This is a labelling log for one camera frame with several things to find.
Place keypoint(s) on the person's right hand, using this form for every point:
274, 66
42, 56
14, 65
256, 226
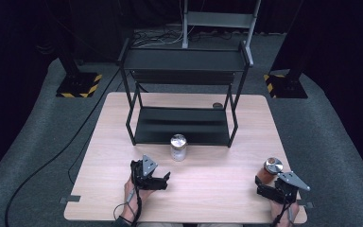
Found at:
280, 214

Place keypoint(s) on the black two-tier metal rack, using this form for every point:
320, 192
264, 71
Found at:
182, 126

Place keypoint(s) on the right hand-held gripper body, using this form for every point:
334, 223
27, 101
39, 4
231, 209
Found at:
291, 186

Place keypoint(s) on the black stand base yellow stripes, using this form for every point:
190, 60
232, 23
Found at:
285, 85
78, 84

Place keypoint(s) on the grey metal stand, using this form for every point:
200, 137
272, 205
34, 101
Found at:
220, 19

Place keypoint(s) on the round dark table grommet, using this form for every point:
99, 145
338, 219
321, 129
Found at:
217, 105

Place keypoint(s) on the person's left hand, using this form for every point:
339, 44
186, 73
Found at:
132, 195

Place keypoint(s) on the glass jar with white contents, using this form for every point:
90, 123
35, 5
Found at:
178, 148

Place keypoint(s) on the grey tape strip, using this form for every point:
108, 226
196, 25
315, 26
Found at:
71, 199
307, 204

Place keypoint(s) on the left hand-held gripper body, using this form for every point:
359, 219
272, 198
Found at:
145, 170

